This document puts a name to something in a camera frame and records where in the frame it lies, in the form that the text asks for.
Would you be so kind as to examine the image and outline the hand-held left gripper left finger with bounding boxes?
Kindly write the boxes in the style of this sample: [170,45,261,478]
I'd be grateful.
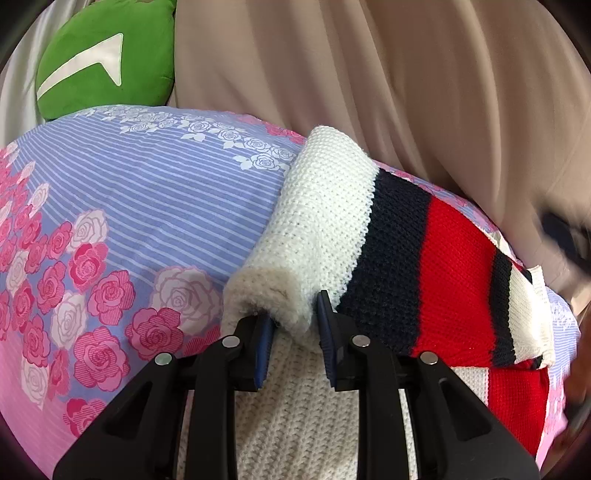
[53,315,276,480]

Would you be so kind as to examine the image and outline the green plush cushion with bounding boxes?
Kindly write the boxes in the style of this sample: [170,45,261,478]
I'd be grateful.
[36,0,179,122]

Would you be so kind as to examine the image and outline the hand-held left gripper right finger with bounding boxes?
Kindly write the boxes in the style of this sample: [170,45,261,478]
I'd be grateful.
[317,290,542,480]

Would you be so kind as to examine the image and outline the white satin curtain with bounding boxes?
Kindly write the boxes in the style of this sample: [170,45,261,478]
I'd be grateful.
[0,0,84,149]

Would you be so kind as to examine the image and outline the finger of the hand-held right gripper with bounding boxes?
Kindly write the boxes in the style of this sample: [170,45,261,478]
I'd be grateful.
[538,210,591,278]

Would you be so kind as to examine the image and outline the white navy red knit sweater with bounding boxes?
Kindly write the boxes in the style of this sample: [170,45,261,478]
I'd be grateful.
[175,124,560,480]

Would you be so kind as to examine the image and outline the beige curtain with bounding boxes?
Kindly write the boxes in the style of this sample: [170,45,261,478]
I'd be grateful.
[168,0,591,324]

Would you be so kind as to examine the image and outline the pink blue floral bed sheet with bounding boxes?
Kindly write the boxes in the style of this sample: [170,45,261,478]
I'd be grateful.
[0,105,583,480]

